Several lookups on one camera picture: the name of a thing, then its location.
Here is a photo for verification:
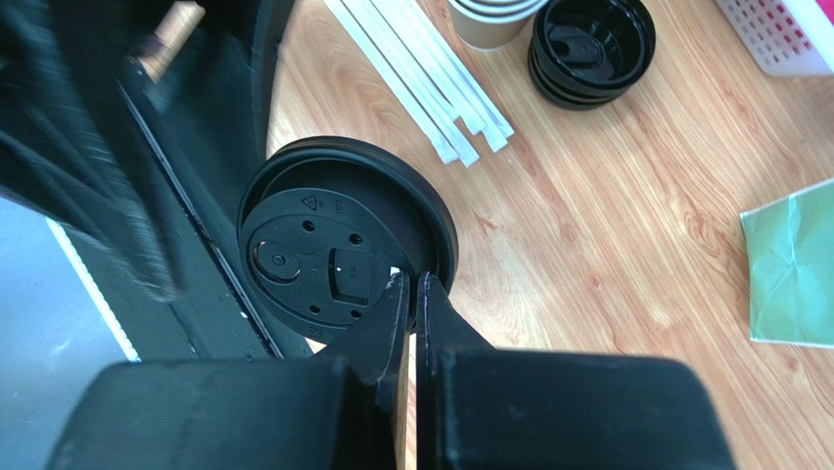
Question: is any white plastic basket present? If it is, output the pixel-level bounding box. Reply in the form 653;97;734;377
717;0;833;77

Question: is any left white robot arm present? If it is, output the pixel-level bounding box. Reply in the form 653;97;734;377
1;1;294;302

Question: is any stack of black lids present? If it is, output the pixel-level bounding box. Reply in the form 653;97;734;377
527;0;657;111

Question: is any single black lid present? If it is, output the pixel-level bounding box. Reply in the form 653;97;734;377
237;136;459;344

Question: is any green paper gift bag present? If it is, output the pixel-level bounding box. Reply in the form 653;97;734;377
739;179;833;349

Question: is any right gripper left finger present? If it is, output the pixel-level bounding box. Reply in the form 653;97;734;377
47;273;410;469

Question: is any white wrapped straw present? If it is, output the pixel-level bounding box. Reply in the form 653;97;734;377
396;0;516;141
374;0;509;155
344;0;479;167
324;0;458;165

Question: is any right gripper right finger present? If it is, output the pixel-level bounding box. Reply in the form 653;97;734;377
416;272;736;469

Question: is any stack of paper cups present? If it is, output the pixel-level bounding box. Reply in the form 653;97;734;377
447;1;546;50

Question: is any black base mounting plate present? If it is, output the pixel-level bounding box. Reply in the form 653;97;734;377
55;64;311;360

